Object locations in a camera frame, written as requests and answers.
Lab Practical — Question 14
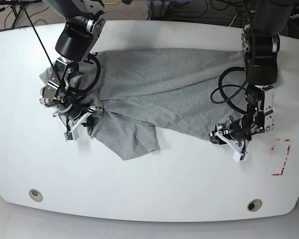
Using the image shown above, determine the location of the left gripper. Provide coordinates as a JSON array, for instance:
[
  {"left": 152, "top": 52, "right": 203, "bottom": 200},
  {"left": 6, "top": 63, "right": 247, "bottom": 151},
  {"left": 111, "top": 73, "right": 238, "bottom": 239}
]
[{"left": 209, "top": 116, "right": 254, "bottom": 153}]

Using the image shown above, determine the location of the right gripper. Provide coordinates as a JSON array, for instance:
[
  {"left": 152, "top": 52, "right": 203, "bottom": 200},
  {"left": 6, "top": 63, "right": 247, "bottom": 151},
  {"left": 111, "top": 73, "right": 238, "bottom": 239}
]
[{"left": 53, "top": 105, "right": 102, "bottom": 136}]

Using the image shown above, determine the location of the grey t-shirt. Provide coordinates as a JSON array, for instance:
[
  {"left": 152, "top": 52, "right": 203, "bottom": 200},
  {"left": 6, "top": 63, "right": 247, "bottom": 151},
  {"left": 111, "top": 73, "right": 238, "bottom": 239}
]
[{"left": 38, "top": 47, "right": 285, "bottom": 161}]

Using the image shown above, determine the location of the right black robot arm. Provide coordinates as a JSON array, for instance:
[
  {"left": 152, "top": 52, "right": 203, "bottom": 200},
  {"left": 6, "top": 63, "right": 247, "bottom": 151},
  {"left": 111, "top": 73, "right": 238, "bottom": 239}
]
[{"left": 40, "top": 0, "right": 107, "bottom": 140}]

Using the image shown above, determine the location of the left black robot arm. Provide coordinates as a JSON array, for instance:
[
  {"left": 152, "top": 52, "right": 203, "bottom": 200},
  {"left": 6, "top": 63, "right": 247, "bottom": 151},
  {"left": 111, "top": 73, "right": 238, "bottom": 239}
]
[{"left": 209, "top": 0, "right": 297, "bottom": 162}]

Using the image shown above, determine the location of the red tape rectangle marking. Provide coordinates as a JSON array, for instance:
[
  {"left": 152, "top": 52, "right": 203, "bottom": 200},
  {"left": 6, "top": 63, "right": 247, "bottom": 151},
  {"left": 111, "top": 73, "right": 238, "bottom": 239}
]
[{"left": 269, "top": 138, "right": 292, "bottom": 176}]

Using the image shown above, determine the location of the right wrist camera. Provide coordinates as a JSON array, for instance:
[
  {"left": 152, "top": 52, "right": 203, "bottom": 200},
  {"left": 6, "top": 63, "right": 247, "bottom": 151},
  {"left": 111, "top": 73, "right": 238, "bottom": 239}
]
[{"left": 64, "top": 129, "right": 79, "bottom": 141}]

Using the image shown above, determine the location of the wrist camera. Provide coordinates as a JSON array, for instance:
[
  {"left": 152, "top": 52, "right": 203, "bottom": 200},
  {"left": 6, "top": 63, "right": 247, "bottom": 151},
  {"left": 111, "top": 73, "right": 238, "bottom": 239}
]
[
  {"left": 64, "top": 129, "right": 79, "bottom": 141},
  {"left": 233, "top": 151, "right": 248, "bottom": 162}
]

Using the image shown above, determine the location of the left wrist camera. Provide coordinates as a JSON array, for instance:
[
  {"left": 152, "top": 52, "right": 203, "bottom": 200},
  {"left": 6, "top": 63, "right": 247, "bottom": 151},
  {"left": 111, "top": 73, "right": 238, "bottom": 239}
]
[{"left": 233, "top": 151, "right": 248, "bottom": 162}]

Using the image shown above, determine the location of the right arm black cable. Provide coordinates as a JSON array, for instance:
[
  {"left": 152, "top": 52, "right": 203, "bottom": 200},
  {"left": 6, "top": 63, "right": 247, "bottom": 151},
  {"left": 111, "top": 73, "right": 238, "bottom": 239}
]
[{"left": 22, "top": 0, "right": 102, "bottom": 110}]

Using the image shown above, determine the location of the right table cable grommet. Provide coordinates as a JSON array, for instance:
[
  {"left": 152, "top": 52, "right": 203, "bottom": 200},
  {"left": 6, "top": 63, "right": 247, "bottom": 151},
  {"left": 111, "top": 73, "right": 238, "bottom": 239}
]
[{"left": 247, "top": 199, "right": 263, "bottom": 212}]

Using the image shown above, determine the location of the table cable grommet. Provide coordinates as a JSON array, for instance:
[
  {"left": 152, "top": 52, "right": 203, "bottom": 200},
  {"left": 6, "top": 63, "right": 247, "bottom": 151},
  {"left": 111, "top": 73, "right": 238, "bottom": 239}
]
[
  {"left": 247, "top": 199, "right": 263, "bottom": 212},
  {"left": 29, "top": 189, "right": 43, "bottom": 202}
]

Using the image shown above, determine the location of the left table cable grommet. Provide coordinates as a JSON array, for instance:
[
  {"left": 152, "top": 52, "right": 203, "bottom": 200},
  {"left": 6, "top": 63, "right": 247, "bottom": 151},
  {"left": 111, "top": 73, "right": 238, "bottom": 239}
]
[{"left": 29, "top": 189, "right": 43, "bottom": 202}]

